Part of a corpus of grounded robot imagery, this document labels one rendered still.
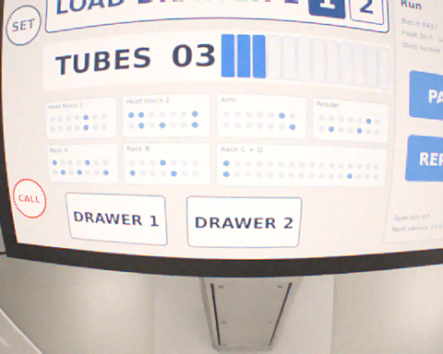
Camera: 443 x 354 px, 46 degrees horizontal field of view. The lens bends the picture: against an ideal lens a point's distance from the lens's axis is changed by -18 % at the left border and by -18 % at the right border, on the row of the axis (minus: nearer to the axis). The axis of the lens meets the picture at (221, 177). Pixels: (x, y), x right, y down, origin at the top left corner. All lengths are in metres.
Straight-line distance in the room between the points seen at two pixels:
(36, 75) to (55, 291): 1.16
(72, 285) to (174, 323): 0.31
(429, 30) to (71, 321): 1.30
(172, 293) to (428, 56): 1.15
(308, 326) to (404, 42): 1.10
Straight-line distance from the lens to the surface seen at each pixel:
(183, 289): 1.52
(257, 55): 0.48
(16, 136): 0.53
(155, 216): 0.52
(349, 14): 0.48
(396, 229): 0.54
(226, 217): 0.52
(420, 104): 0.51
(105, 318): 1.56
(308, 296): 1.52
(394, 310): 1.59
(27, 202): 0.55
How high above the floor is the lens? 1.48
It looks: 61 degrees down
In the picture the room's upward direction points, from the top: 2 degrees counter-clockwise
